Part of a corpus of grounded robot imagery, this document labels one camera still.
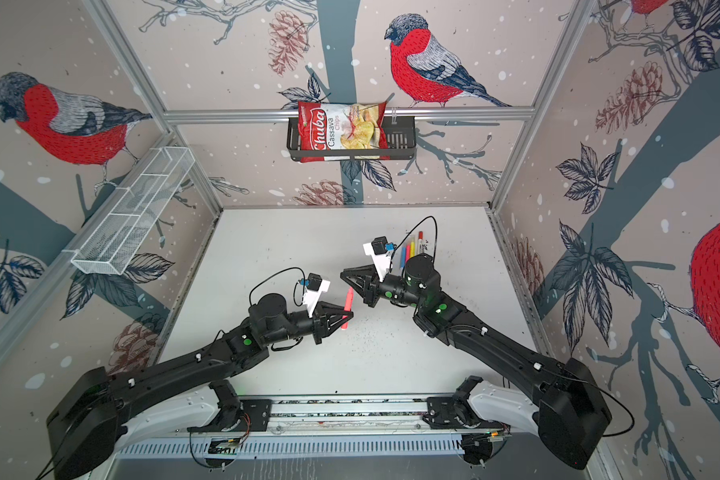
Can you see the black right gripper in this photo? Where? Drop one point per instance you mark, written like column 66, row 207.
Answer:
column 372, row 287

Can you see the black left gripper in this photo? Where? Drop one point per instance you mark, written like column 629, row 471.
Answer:
column 321, row 319

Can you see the white red whiteboard marker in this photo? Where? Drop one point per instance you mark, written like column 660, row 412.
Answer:
column 421, row 243

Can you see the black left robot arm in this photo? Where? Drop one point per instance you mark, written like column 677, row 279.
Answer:
column 98, row 410

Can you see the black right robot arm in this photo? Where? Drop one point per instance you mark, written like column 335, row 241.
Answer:
column 540, row 378

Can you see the red cassava chips bag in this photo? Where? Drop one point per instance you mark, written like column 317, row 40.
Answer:
column 328, row 127

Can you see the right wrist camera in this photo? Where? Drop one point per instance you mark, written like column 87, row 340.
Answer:
column 380, row 250

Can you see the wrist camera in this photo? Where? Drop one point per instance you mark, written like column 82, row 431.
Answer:
column 314, row 287
column 380, row 250

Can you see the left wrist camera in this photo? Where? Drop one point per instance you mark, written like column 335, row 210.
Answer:
column 314, row 287

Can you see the aluminium mounting rail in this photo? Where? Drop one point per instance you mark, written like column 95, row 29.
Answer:
column 348, row 414

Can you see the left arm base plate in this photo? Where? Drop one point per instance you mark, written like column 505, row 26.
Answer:
column 247, row 415

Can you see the black wall basket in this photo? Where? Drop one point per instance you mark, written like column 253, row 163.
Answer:
column 400, row 136

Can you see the white perforated cable duct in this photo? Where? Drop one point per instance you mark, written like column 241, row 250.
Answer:
column 293, row 447

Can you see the white wire mesh shelf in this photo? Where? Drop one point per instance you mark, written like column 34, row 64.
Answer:
column 138, row 204

